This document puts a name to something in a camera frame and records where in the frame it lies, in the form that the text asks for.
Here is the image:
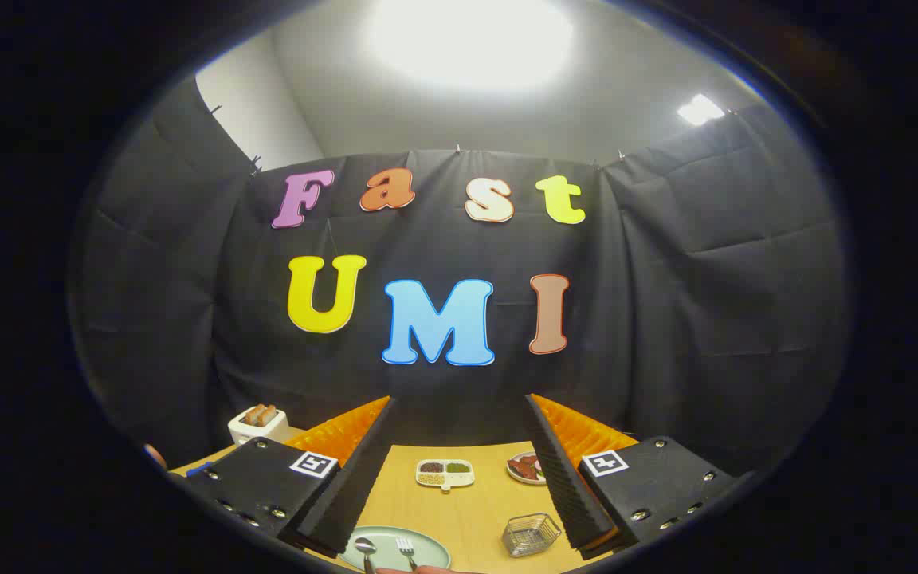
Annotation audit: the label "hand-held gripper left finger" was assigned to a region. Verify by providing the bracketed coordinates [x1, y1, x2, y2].
[186, 396, 398, 559]

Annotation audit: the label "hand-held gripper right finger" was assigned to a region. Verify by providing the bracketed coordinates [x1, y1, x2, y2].
[524, 393, 739, 560]

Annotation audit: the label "plate with meat and salad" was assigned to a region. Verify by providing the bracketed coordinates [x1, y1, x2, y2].
[506, 451, 547, 486]

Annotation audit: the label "white divided dish with beans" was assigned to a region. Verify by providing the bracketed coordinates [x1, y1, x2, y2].
[415, 459, 476, 493]

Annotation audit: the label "pale green plate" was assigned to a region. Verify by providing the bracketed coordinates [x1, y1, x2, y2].
[338, 525, 453, 573]

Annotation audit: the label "white toaster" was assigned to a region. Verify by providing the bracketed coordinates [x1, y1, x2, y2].
[228, 408, 290, 446]

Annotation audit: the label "small ceiling light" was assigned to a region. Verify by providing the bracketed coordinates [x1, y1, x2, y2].
[677, 93, 725, 127]

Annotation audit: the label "large ceiling light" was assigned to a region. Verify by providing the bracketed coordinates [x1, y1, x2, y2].
[367, 0, 575, 92]

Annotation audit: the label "metal wire basket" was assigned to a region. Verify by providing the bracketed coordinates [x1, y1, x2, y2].
[502, 513, 562, 557]

